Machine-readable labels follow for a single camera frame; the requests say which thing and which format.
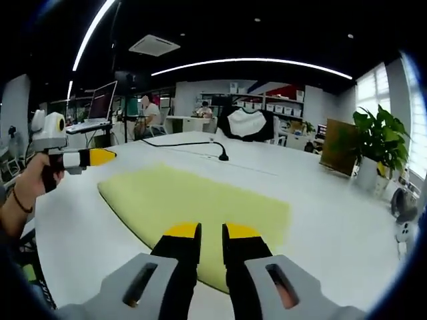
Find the teal panel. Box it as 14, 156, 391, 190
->
125, 96, 139, 116

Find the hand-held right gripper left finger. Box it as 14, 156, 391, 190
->
55, 222, 203, 320

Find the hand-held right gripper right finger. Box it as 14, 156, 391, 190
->
222, 222, 364, 320

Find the grey headset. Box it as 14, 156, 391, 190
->
390, 188, 418, 223

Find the black and white shirt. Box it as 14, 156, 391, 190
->
216, 107, 274, 143

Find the shelf with white storage bins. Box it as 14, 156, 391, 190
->
199, 81, 306, 118

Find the person in colourful shirt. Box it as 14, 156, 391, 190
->
19, 259, 57, 311

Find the grey laptop stand table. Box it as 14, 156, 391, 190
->
66, 123, 113, 147

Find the white cabinet desk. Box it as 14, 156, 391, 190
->
165, 115, 218, 133

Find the ceiling air conditioner vent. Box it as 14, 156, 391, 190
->
129, 34, 181, 57

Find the long ceiling light strip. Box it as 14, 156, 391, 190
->
72, 0, 116, 71
151, 59, 353, 80

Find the black cable with plug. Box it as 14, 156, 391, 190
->
141, 139, 230, 163

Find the white laptop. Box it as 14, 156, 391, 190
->
66, 80, 118, 130

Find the brown cardboard box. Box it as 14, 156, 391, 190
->
319, 118, 360, 177

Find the person's left hand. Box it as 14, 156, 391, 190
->
15, 151, 66, 201

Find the dark bead bracelet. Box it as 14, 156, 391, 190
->
12, 186, 34, 214

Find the yellow blue grey garment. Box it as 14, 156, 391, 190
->
97, 161, 292, 294

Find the potted green plant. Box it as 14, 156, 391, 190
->
352, 105, 411, 201

